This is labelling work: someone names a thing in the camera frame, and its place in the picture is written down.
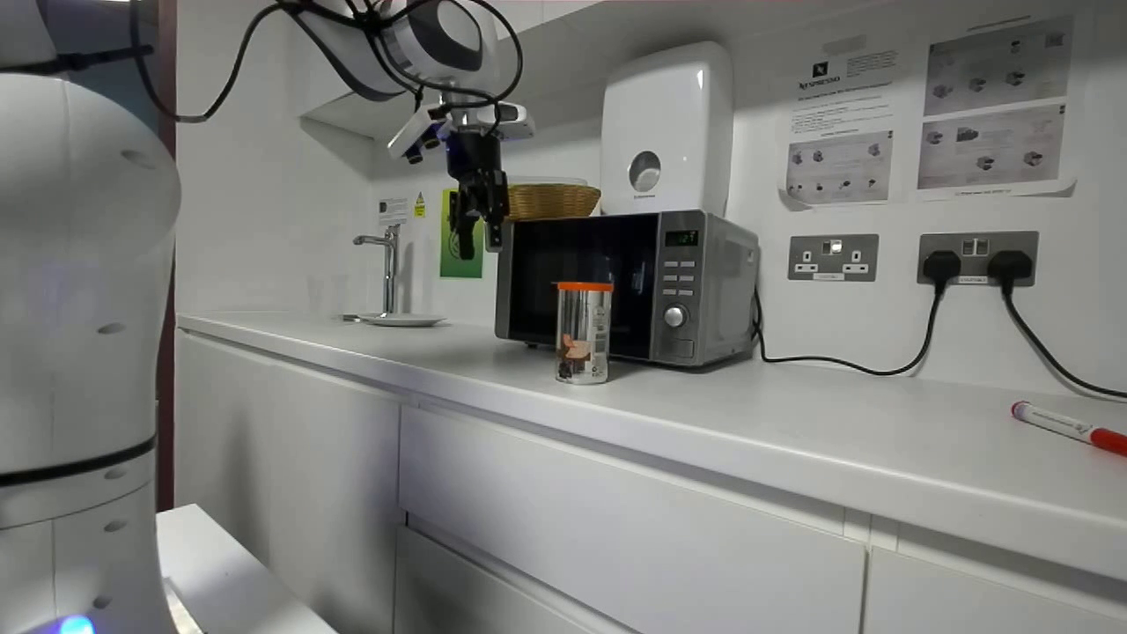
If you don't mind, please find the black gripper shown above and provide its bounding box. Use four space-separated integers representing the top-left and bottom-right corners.
442 130 507 261

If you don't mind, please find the woven wicker basket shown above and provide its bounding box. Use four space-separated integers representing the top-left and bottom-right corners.
507 184 599 223

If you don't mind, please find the clear jar orange lid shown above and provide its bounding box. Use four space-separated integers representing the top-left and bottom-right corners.
556 283 613 385

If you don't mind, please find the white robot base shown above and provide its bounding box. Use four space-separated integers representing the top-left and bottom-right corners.
0 0 337 634

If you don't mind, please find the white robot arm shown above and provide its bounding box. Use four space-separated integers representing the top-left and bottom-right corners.
278 0 530 261

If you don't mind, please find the silver microwave oven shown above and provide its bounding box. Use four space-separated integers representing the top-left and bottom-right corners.
494 212 761 370

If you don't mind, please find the chrome sink tap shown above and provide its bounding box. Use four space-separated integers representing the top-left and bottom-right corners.
352 226 440 327

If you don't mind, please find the white cabinet front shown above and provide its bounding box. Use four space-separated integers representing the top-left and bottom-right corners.
175 324 1127 634

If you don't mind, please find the left instruction poster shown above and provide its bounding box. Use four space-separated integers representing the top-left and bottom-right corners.
781 51 899 212

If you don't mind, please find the instruction poster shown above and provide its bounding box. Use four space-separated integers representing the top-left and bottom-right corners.
917 17 1075 191
781 51 899 212

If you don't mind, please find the right instruction poster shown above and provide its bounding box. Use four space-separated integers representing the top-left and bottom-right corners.
917 17 1075 191

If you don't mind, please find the red white marker pen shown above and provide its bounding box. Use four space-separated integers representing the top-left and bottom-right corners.
1012 401 1127 458

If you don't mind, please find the green wall sign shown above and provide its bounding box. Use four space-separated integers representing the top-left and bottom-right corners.
440 191 485 280

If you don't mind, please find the white wall dispenser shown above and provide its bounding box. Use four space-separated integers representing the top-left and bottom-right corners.
599 43 732 216

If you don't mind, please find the left wall socket plate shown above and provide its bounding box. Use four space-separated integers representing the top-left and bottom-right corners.
790 233 881 283

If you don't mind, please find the wall socket plate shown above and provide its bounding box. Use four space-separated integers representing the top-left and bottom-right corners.
790 233 881 283
917 228 1040 286

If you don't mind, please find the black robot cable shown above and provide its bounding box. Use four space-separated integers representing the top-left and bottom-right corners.
125 0 527 126

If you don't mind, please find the black left power cable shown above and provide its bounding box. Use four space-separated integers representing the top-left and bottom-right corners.
749 248 966 382

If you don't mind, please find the black power cable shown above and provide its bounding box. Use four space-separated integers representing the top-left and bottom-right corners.
986 248 1127 405
749 248 966 382

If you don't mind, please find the right wall socket plate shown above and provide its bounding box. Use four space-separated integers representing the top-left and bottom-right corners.
917 228 1040 286

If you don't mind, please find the black right power cable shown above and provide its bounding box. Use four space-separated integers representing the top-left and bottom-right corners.
986 248 1127 405

